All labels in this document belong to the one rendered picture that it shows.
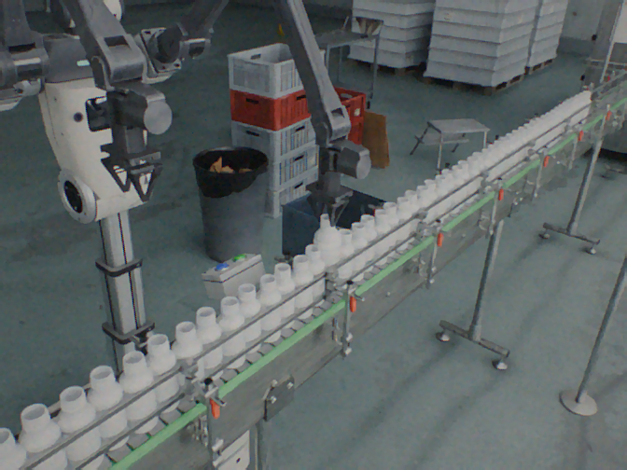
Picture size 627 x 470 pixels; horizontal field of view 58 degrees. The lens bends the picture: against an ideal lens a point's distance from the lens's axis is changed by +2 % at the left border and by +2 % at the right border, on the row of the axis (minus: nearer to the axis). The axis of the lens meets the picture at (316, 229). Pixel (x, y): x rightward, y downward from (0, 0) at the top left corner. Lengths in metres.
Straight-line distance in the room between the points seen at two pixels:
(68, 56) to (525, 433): 2.22
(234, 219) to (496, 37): 5.25
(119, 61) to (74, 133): 0.54
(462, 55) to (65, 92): 6.86
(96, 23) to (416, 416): 2.07
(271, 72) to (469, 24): 4.61
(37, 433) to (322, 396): 1.75
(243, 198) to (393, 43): 5.69
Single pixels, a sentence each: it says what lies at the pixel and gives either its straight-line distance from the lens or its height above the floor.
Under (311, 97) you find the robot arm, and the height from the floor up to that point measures 1.53.
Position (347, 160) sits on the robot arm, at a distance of 1.27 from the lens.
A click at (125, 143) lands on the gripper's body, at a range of 1.08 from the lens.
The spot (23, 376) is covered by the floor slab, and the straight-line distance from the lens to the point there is 2.98.
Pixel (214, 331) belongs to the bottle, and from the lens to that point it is 1.18.
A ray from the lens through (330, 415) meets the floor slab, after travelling 2.56.
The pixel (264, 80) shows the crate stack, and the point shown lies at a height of 0.99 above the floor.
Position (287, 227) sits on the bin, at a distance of 2.12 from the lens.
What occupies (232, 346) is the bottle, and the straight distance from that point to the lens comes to 1.24.
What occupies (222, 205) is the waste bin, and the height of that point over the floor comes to 0.43.
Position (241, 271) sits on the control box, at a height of 1.11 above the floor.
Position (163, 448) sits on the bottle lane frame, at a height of 0.96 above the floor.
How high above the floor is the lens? 1.86
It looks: 28 degrees down
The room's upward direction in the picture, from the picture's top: 2 degrees clockwise
